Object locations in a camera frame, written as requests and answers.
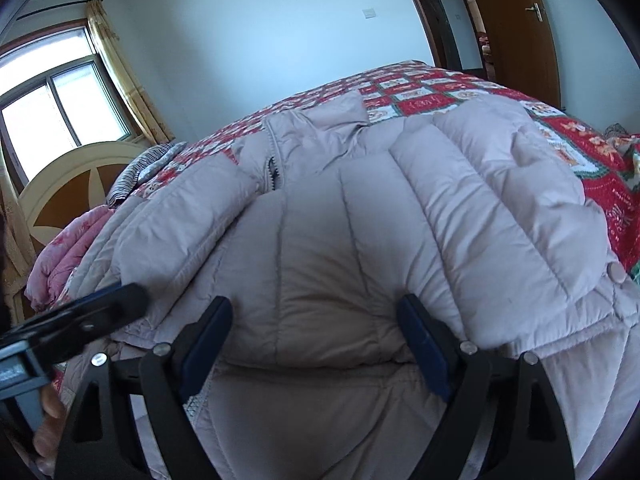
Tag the cream arched headboard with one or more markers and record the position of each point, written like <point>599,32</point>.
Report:
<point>75,170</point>

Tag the red printed patchwork quilt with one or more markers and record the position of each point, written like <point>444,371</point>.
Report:
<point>425,90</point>

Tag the brown wooden door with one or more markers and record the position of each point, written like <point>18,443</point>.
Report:
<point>515,55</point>

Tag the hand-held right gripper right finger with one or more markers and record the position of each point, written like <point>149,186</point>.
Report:
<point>425,345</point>

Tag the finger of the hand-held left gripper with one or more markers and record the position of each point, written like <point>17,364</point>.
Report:
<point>95,312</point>

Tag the grey cloth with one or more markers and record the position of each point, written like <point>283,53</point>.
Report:
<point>617,131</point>

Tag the pink floral blanket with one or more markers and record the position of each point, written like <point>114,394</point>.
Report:
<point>65,250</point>

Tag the curtain rail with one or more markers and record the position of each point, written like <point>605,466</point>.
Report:
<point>55,7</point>

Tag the pale pink puffer jacket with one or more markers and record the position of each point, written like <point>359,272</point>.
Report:
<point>325,235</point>

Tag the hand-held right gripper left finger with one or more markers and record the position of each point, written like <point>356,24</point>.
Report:
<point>205,347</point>

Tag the person's left hand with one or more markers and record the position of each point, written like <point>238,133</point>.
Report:
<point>50,430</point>

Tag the white wall switch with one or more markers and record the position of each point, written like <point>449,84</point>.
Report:
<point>369,13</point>

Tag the striped pillow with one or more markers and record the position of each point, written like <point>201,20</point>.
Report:
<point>142,165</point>

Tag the dark door frame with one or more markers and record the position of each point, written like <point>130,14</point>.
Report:
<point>435,20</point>

